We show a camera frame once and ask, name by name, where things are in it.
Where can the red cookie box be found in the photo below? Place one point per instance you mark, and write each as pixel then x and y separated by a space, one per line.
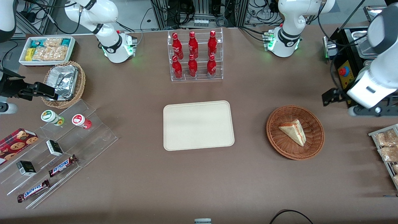
pixel 17 144

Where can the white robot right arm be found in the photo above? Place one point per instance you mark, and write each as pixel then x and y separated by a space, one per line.
pixel 102 12

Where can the small black carton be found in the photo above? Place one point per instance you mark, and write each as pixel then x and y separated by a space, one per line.
pixel 26 168
pixel 54 148

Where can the beige plastic tray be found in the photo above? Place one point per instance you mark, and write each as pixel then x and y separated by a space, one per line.
pixel 199 126

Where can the clear acrylic stepped shelf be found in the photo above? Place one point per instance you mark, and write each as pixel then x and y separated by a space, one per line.
pixel 93 140

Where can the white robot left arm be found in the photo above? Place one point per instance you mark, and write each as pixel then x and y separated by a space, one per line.
pixel 292 18

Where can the green lid yogurt cup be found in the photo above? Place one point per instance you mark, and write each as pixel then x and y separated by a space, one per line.
pixel 49 116

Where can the red emergency stop button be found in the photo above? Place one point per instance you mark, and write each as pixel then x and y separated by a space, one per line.
pixel 343 71

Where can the tray of packaged snacks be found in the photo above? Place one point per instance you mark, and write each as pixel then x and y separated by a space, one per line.
pixel 377 134

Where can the small grey object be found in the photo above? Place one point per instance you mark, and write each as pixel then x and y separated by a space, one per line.
pixel 202 221

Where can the aluminium frame rack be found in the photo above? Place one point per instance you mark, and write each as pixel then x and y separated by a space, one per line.
pixel 202 7

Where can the black control box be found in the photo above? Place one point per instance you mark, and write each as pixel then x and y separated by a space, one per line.
pixel 345 46

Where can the steel container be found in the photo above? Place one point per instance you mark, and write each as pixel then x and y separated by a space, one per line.
pixel 371 12

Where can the steel pan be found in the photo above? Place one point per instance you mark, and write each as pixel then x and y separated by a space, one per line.
pixel 360 43

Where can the silver box green light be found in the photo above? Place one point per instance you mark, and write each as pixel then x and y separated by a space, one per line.
pixel 330 46

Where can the brown wicker basket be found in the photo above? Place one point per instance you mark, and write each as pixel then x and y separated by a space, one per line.
pixel 279 143

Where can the teal snack packet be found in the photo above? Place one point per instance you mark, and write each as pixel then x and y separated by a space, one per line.
pixel 36 43
pixel 66 42

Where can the red lid yogurt cup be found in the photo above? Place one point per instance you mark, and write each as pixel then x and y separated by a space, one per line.
pixel 79 119

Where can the white terminal strip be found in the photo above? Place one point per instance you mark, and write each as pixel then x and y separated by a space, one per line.
pixel 201 23

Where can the white snack bin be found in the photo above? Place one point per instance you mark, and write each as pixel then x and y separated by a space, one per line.
pixel 46 63

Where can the snickers bar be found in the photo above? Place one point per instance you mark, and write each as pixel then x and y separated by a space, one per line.
pixel 62 166
pixel 33 191

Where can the red cola bottle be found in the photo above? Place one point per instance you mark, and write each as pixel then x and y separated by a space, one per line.
pixel 193 45
pixel 211 67
pixel 192 67
pixel 177 46
pixel 212 43
pixel 177 68

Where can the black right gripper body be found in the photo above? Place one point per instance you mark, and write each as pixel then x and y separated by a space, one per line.
pixel 8 87

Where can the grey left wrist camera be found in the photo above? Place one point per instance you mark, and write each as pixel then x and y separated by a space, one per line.
pixel 363 111

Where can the light wicker basket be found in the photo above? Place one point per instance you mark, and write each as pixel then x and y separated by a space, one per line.
pixel 81 84

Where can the black rod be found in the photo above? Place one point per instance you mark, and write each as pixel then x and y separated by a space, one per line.
pixel 348 20

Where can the clear acrylic bottle rack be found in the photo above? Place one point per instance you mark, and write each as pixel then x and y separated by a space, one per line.
pixel 202 76

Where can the triangular sandwich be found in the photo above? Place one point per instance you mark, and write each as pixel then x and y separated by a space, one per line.
pixel 293 130

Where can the yellow snack packet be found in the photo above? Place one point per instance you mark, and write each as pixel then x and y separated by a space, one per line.
pixel 30 53

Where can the clear cracker bag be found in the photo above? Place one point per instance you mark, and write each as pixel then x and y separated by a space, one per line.
pixel 395 169
pixel 389 154
pixel 53 42
pixel 387 137
pixel 49 53

